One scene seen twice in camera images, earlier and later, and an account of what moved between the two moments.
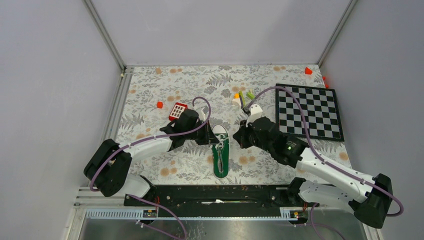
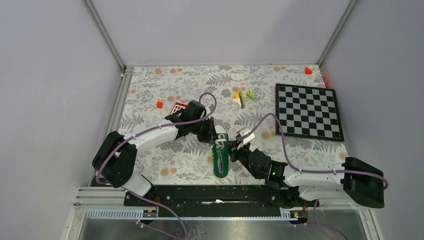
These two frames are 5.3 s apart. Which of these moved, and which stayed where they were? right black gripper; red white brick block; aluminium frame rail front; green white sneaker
Moved: right black gripper
Stayed: red white brick block; green white sneaker; aluminium frame rail front
